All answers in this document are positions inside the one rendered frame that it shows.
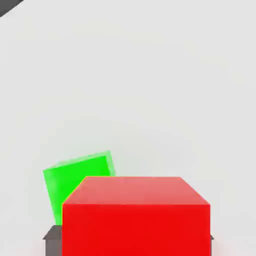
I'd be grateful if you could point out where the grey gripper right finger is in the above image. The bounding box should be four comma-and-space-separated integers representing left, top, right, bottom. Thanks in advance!
209, 234, 215, 256

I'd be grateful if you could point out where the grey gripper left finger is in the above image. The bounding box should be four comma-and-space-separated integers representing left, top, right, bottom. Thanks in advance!
42, 225, 63, 256

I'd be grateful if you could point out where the small red cube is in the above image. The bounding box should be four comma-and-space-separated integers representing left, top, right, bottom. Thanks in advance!
61, 176, 211, 256

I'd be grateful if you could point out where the small green cube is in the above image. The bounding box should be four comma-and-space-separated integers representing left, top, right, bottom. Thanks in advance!
42, 150, 116, 226

